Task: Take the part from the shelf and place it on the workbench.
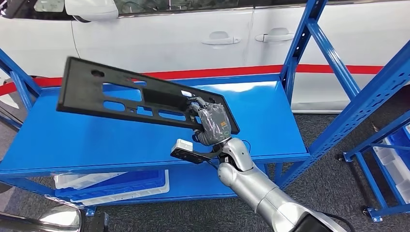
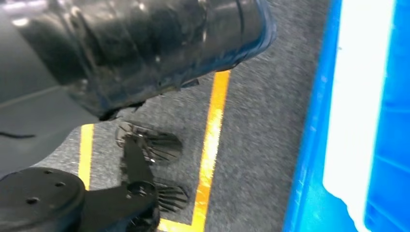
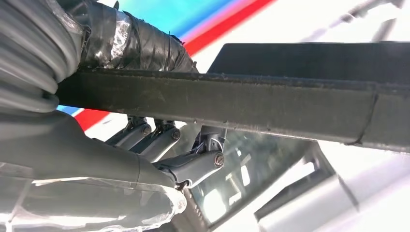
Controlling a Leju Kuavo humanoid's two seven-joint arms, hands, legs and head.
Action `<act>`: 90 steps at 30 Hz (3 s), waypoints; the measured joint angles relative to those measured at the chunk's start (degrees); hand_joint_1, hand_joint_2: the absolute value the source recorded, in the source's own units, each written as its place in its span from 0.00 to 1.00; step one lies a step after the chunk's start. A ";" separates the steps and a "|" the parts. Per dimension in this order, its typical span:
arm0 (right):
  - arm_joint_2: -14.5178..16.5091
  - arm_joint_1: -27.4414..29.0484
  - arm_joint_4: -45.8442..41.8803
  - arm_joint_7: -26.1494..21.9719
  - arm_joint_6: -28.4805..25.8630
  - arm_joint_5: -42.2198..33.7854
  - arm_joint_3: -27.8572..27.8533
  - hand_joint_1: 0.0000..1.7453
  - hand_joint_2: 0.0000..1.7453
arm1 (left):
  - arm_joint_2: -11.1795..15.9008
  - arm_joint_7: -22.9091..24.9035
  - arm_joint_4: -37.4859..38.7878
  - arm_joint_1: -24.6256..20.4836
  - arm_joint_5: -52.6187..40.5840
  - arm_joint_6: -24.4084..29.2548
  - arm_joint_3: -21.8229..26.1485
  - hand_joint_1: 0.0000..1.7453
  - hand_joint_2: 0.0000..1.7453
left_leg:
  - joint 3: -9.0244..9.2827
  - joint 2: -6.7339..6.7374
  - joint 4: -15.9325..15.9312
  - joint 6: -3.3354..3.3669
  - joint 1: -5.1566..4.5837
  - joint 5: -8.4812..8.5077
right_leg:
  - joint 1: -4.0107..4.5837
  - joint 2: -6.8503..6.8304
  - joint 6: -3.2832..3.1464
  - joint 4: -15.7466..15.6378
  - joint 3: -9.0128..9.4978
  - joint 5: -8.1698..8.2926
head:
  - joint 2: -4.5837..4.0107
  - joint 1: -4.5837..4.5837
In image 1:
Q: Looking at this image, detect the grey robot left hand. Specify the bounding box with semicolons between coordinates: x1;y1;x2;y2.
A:
87;211;110;232

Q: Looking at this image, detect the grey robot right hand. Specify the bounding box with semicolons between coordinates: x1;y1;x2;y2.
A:
188;97;232;146

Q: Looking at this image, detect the black plastic frame part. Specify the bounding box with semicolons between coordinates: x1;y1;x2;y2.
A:
56;57;241;135

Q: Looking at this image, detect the blue metal shelf rack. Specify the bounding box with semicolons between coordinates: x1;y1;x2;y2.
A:
337;112;410;224
0;0;410;216

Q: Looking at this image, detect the red barrier belt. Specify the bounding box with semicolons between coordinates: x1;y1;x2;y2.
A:
0;64;385;97

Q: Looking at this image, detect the white car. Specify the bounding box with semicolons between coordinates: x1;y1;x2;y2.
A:
0;0;410;114

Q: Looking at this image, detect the white car side mirror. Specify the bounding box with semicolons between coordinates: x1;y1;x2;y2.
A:
64;0;119;22

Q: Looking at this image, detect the chrome stanchion post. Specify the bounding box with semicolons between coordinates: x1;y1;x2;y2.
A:
0;203;83;232

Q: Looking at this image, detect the white car door handle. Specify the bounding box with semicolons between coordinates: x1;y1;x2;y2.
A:
202;31;242;45
254;27;295;43

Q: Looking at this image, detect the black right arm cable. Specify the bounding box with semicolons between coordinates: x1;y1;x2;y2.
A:
323;212;356;232

